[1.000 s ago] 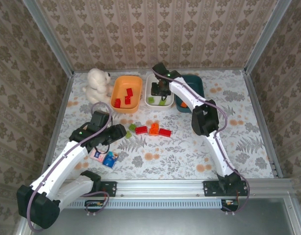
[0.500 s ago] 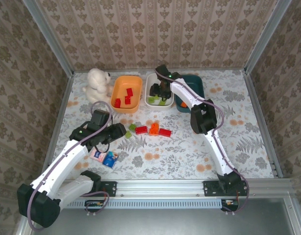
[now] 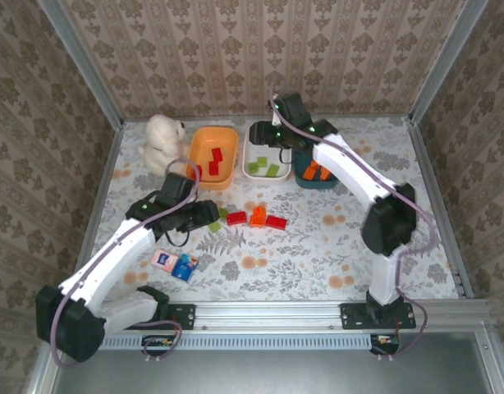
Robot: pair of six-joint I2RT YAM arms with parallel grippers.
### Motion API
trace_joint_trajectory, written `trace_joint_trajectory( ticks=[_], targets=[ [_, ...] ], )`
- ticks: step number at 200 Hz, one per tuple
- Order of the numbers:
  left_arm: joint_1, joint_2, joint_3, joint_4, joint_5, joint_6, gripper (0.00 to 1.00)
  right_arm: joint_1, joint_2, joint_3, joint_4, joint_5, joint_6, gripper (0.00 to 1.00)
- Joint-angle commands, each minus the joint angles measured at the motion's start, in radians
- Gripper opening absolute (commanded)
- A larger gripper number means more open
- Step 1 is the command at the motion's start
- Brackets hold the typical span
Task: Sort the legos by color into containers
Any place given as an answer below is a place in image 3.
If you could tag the white plush toy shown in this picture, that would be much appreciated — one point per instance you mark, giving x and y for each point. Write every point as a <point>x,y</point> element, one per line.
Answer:
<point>161,139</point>

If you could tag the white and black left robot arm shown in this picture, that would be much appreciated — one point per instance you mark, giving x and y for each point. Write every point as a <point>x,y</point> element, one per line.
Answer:
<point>112,254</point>

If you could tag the grey back frame rail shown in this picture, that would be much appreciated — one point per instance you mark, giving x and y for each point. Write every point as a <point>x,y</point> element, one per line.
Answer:
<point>219,118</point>

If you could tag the white plastic container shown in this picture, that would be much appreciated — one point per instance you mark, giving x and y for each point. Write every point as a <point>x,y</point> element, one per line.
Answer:
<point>264,179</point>

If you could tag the green two-by-two lego brick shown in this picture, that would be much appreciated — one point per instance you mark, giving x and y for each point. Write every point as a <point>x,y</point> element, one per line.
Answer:
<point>262,161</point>
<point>214,226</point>
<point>252,167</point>
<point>223,212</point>

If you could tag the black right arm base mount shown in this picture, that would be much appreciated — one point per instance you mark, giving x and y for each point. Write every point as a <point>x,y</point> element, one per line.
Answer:
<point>352,316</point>

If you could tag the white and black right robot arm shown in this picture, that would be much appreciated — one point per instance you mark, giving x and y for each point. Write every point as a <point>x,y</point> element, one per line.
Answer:
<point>342,164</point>

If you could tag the blue tissue pack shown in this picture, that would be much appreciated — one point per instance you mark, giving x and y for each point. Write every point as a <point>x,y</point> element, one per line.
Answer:
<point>185,267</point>

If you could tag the pink tissue pack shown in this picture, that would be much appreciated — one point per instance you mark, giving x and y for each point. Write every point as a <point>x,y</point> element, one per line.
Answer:
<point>165,260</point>

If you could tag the orange sloped lego brick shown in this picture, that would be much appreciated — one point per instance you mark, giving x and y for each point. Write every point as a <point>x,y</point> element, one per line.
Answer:
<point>325,175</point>

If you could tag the aluminium side frame rail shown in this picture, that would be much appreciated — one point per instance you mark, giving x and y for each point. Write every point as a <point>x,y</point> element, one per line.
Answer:
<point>108,164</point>
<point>438,205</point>

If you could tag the orange two-by-four lego brick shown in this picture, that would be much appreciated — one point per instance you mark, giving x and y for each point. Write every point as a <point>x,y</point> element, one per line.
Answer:
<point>311,170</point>

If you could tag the green two-by-four lego brick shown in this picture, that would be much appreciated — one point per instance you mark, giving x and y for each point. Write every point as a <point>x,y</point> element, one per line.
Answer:
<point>272,170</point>

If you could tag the orange plastic container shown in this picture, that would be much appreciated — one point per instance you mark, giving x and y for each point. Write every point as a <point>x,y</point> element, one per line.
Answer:
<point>213,139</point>

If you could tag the orange flat sloped lego piece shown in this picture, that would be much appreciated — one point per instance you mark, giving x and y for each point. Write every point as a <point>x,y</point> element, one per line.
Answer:
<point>257,222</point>

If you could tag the dark orange lego brick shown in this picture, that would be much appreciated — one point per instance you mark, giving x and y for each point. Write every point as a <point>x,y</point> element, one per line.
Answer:
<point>259,211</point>

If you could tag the teal plastic container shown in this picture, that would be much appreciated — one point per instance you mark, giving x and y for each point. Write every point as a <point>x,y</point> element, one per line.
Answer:
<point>317,184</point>

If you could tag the aluminium frame post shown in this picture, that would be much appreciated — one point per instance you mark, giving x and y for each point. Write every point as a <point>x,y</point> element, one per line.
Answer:
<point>84,61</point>
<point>445,61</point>

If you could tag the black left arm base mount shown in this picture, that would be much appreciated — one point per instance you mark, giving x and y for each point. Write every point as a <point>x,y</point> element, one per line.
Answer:
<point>182,316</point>

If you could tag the grey metal panel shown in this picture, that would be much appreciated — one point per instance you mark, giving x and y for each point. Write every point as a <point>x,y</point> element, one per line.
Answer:
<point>276,373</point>

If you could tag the red two-by-four lego brick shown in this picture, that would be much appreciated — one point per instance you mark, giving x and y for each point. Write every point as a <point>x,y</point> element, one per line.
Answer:
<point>236,217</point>
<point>276,222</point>

